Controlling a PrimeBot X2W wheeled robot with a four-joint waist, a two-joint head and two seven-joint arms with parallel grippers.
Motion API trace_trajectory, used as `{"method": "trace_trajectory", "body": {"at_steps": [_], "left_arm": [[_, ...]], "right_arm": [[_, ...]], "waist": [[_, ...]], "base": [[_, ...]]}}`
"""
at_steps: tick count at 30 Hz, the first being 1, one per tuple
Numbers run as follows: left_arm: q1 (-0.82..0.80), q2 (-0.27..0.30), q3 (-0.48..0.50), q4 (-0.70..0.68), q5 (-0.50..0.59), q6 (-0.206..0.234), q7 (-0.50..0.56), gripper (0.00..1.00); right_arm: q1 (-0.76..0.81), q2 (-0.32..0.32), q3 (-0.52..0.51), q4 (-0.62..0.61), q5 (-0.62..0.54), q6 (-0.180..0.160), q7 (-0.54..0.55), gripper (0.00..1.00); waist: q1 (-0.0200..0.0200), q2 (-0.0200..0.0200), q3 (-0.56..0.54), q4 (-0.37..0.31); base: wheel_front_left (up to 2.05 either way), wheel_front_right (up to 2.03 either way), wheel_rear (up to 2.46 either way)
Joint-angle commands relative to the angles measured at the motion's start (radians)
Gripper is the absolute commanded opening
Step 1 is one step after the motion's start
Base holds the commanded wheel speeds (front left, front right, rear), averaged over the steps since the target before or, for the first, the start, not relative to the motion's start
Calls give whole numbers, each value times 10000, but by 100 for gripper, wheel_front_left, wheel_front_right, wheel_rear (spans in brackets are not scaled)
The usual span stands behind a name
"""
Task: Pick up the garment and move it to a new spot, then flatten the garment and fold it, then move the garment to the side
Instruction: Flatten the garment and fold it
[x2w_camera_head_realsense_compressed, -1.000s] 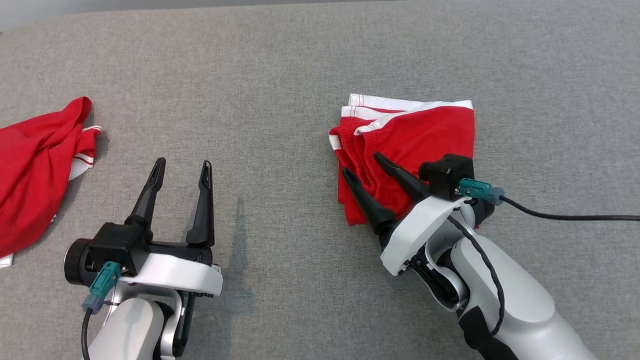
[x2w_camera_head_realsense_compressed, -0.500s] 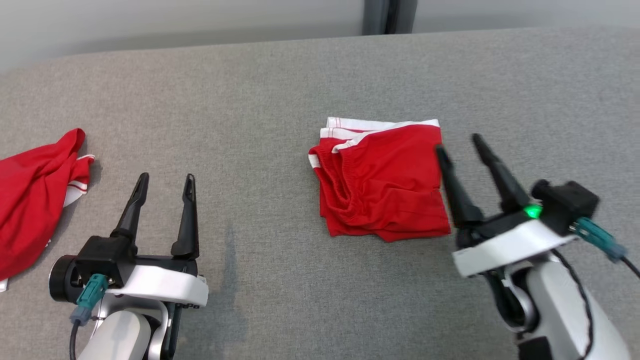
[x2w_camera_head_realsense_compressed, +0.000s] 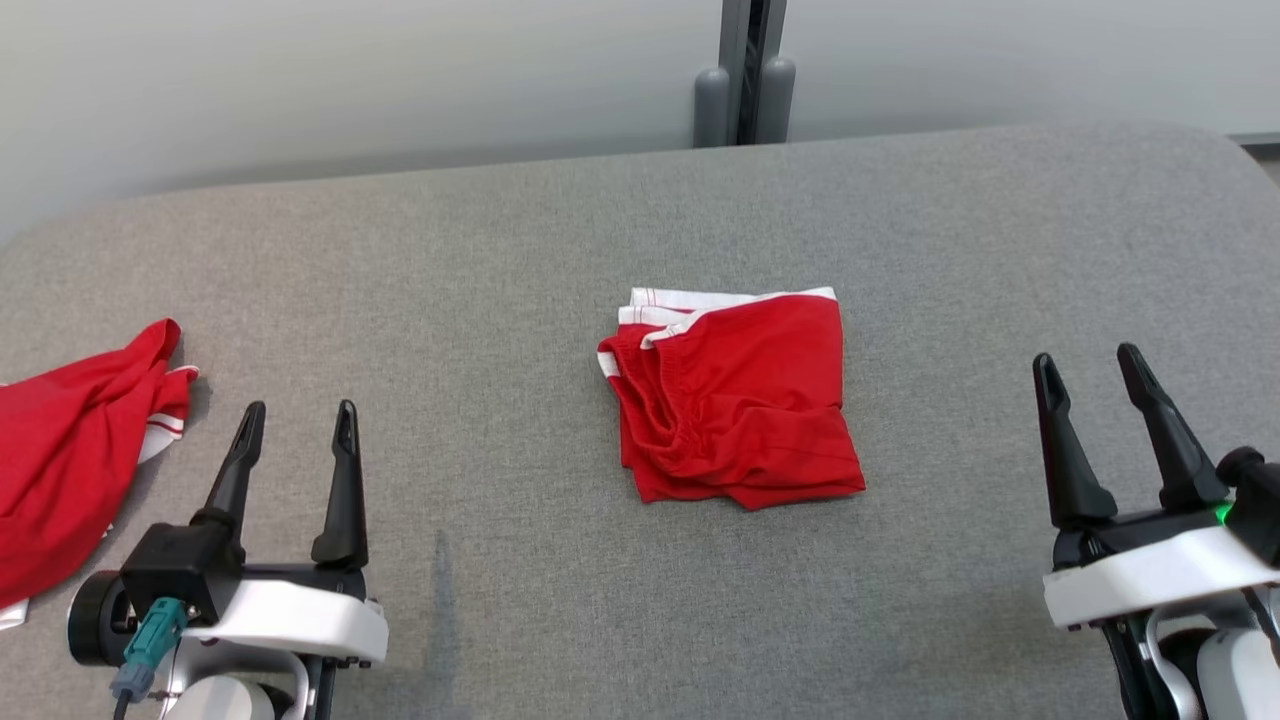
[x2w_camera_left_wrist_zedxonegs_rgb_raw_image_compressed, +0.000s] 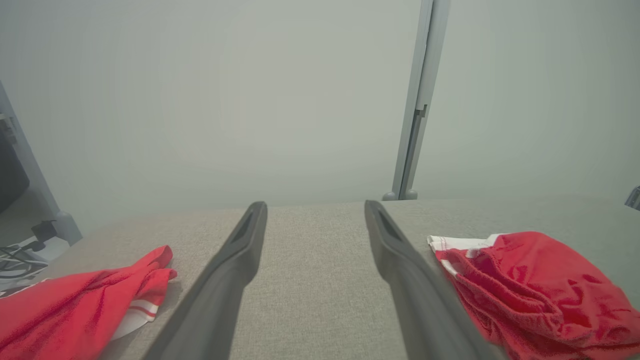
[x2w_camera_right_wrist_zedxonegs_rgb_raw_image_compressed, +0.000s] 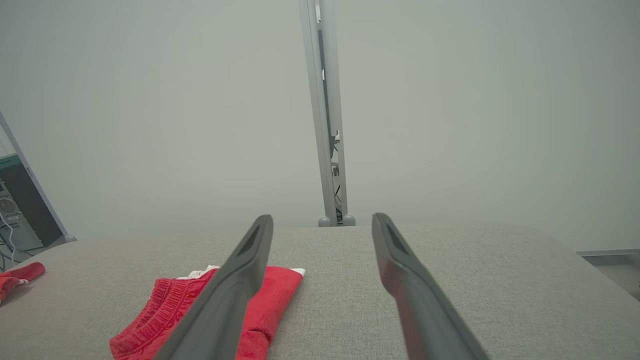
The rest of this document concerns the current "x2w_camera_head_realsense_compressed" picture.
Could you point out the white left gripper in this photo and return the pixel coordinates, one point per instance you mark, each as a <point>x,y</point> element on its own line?
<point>300,620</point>

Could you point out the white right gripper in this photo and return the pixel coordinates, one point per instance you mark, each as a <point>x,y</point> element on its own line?
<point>1150,575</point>

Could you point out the red basketball jersey white trim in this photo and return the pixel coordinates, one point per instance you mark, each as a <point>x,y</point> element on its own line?
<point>60,460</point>

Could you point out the red shorts white stripe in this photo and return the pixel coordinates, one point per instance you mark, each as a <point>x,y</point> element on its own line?
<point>740,410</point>

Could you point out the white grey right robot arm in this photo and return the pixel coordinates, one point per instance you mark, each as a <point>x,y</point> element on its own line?
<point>1220,660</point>

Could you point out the grey fabric sofa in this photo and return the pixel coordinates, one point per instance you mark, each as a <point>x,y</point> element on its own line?
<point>500,300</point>

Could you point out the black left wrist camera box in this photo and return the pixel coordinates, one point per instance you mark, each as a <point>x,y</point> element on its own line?
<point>180,565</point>

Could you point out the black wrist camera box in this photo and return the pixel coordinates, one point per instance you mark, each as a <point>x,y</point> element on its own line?
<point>1255,500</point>
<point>180,565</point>

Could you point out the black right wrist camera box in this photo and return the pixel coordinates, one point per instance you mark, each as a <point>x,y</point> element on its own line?
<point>1255,500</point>

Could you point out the grey wall baseboard strip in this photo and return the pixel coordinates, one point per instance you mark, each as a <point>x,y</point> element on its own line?
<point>1260,141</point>

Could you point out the grey metal partition post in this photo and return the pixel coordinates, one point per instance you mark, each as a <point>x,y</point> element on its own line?
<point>745,70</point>

